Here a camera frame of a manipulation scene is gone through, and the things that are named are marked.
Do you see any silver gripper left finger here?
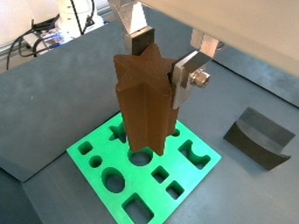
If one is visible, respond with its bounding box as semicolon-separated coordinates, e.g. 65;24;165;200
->
106;0;154;55

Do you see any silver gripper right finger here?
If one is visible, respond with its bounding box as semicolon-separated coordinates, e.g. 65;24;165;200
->
170;29;218;109

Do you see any brown star-shaped peg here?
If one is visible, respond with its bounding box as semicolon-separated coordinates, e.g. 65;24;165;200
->
113;44;178;156

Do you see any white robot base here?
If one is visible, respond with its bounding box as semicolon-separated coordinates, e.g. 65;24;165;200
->
41;0;104;43

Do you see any black curved holder stand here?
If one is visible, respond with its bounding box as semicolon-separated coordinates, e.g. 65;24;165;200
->
222;107;294;171

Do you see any green shape sorter block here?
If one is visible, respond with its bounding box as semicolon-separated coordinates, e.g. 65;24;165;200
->
66;115;220;224

